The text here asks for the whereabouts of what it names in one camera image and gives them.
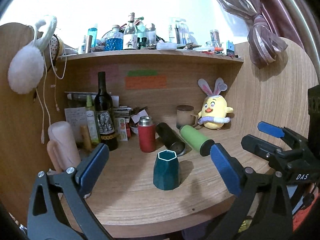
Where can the clear liquor bottle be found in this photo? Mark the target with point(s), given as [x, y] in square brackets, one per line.
[130, 34]

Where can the red thermos steel cap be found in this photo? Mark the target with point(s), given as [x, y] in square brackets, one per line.
[146, 133]

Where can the pink sticky note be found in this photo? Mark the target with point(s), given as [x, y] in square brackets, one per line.
[112, 73]

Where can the white bowl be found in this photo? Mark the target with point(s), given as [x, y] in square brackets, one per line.
[134, 130]

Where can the green white lotion bottle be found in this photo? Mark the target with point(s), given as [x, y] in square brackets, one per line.
[91, 121]

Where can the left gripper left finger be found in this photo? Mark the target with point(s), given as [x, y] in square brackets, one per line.
[46, 217]

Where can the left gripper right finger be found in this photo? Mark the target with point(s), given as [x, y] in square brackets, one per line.
[273, 217]

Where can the beige mug with lid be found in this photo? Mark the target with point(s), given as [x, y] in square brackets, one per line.
[185, 115]

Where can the clear pen holder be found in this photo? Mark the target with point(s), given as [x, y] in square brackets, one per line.
[179, 31]

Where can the wooden shelf board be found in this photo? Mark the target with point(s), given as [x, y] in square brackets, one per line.
[179, 52]

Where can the glass jar with sticks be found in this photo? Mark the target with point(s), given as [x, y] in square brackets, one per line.
[214, 35]

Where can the white plastic box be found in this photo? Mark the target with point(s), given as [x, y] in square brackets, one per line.
[166, 46]

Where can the white paper note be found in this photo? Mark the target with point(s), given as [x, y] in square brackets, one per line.
[76, 117]

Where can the yellow chick bunny plush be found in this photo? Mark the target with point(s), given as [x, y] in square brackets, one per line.
[213, 114]

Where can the dark teal hexagonal cup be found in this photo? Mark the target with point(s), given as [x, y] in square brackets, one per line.
[166, 171]

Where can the pink cylindrical roll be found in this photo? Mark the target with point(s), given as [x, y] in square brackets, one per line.
[61, 146]

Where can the white fluffy earmuffs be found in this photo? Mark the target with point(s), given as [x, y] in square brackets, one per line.
[27, 66]

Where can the teal plastic bottle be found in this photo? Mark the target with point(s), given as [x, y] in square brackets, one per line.
[93, 32]

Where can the black steel tumbler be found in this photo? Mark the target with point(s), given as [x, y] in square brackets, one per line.
[170, 138]

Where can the blue pencil sharpener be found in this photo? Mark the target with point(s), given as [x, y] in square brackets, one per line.
[230, 48]

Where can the dark wine bottle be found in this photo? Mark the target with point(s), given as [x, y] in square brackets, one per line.
[104, 109]

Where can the orange sticky note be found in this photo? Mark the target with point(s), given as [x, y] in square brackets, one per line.
[145, 82]

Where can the green sticky note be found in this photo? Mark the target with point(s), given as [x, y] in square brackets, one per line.
[142, 72]

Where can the pink striped curtain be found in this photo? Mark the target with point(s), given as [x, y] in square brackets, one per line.
[270, 22]

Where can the green tumbler black lid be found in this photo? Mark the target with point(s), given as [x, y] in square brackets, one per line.
[198, 142]

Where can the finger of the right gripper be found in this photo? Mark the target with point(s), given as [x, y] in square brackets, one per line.
[271, 129]
[275, 155]

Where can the blue patterned glass jar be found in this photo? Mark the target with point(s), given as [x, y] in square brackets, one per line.
[114, 39]

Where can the small yellow tube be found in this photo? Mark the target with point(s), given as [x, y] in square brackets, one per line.
[86, 137]

